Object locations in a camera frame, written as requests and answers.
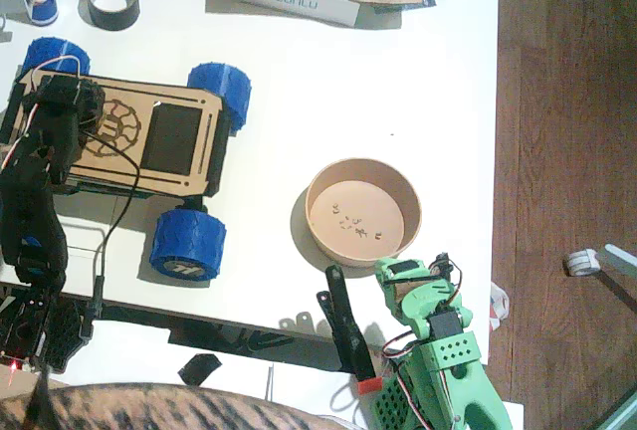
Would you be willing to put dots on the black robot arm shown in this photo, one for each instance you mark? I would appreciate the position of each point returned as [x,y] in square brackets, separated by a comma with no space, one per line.
[30,211]

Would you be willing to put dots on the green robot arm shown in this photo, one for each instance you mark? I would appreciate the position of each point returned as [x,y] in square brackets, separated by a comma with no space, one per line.
[468,390]

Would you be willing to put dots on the brown paper bowl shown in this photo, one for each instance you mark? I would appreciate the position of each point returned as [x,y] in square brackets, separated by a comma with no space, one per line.
[358,211]

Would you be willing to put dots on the blue rover wheel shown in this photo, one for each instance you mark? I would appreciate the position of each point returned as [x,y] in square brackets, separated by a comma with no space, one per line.
[50,54]
[31,242]
[189,241]
[224,91]

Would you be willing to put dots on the black table clamp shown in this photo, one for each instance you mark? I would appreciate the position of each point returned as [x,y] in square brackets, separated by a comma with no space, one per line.
[348,330]

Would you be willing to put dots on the white red plastic bag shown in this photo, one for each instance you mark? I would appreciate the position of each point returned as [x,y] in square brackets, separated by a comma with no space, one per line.
[500,305]

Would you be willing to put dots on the wooden rover chassis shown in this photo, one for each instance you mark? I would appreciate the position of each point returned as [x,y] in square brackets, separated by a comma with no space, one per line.
[174,96]

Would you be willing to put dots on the black tape roll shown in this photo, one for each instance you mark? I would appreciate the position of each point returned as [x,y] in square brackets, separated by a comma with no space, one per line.
[112,23]

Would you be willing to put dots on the red plastic block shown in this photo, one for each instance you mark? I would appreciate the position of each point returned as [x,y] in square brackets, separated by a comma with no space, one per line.
[370,386]

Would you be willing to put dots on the grey chair leg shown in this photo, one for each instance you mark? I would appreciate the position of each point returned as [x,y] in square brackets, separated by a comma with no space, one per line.
[619,256]

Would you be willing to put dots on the small black plastic part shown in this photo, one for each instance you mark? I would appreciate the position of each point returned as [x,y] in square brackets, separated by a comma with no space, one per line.
[199,369]

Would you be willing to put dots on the white filament box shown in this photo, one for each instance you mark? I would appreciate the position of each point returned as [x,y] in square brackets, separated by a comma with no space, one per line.
[298,6]

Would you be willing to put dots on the brown striped fabric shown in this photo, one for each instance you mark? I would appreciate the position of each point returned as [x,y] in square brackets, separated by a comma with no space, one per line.
[149,407]

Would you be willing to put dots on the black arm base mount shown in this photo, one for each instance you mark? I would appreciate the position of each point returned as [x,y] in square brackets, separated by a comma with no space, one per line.
[60,330]

